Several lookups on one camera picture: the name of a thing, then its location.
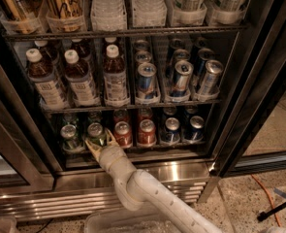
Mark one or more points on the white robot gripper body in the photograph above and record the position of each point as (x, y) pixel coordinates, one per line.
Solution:
(111, 156)

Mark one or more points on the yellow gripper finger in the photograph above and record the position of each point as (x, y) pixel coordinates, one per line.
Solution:
(110, 138)
(94, 149)

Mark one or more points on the green can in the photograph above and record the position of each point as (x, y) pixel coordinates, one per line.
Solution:
(72, 141)
(97, 134)

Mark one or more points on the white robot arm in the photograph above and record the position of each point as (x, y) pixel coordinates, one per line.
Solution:
(135, 186)

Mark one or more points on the red can front left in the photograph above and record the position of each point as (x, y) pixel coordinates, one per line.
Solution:
(123, 134)

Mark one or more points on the red can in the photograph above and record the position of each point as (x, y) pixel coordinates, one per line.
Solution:
(146, 133)
(123, 134)

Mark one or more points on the red can front right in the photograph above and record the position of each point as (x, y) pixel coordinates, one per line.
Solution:
(146, 133)

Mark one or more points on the blue can front left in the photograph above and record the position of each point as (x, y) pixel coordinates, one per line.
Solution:
(170, 133)

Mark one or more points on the blue can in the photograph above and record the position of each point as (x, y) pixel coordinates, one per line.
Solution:
(170, 133)
(194, 130)

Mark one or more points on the energy drink can left lane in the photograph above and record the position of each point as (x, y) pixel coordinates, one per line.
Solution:
(147, 89)

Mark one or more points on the energy drink can lane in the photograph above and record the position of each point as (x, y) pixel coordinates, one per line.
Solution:
(177, 85)
(147, 89)

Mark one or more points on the blue can front right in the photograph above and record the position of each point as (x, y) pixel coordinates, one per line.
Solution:
(194, 130)

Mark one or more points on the energy drink can middle lane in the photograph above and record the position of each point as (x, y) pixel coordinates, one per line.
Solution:
(177, 85)

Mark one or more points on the stainless steel fridge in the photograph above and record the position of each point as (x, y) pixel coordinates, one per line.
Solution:
(56, 184)

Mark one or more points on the silver energy can right lane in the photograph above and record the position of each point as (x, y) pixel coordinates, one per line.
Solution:
(205, 85)

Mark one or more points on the fridge glass door right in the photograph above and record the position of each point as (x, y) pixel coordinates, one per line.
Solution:
(253, 83)

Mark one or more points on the tea bottle front middle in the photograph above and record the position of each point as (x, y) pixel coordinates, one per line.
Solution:
(80, 79)

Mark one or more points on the tea bottle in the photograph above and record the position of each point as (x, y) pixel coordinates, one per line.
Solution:
(42, 73)
(115, 78)
(80, 79)

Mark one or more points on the tea bottle front right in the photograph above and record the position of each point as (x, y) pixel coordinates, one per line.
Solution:
(115, 78)

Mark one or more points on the clear plastic bin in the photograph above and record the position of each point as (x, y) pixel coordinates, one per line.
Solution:
(148, 219)

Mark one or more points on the tea bottle front left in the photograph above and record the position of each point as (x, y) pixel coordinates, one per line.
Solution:
(42, 73)

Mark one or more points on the water bottle top left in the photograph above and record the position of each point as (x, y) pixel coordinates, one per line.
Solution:
(108, 15)

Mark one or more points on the water bottle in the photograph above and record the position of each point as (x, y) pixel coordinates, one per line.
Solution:
(149, 13)
(108, 15)

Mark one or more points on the water bottle top right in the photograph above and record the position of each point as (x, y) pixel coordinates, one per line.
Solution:
(149, 13)

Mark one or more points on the black stand leg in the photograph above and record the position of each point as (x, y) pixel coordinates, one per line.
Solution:
(264, 215)

